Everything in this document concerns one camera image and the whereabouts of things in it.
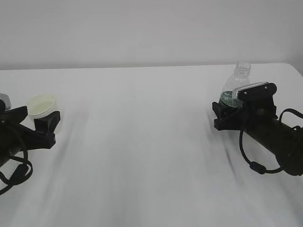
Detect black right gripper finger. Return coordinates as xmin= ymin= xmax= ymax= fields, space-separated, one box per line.
xmin=212 ymin=102 xmax=229 ymax=119

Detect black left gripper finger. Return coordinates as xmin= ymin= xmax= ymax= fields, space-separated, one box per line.
xmin=0 ymin=106 xmax=28 ymax=123
xmin=34 ymin=111 xmax=61 ymax=135

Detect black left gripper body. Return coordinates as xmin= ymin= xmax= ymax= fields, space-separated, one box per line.
xmin=0 ymin=121 xmax=55 ymax=163

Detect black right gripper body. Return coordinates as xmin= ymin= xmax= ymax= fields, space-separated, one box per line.
xmin=214 ymin=104 xmax=277 ymax=131

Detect white paper cup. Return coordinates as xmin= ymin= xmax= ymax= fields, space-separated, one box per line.
xmin=26 ymin=93 xmax=59 ymax=128

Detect clear green-label water bottle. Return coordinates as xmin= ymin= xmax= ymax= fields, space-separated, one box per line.
xmin=219 ymin=62 xmax=251 ymax=108

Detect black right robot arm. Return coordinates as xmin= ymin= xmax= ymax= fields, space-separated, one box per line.
xmin=212 ymin=99 xmax=303 ymax=176

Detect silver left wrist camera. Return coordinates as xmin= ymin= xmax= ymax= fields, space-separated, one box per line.
xmin=0 ymin=93 xmax=11 ymax=110

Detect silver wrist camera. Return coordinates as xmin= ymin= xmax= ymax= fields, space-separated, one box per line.
xmin=232 ymin=82 xmax=277 ymax=102
xmin=0 ymin=93 xmax=11 ymax=110

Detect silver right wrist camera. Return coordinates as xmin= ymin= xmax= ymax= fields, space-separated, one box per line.
xmin=232 ymin=82 xmax=277 ymax=102

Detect black right camera cable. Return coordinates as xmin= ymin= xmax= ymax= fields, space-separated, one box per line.
xmin=239 ymin=108 xmax=303 ymax=175

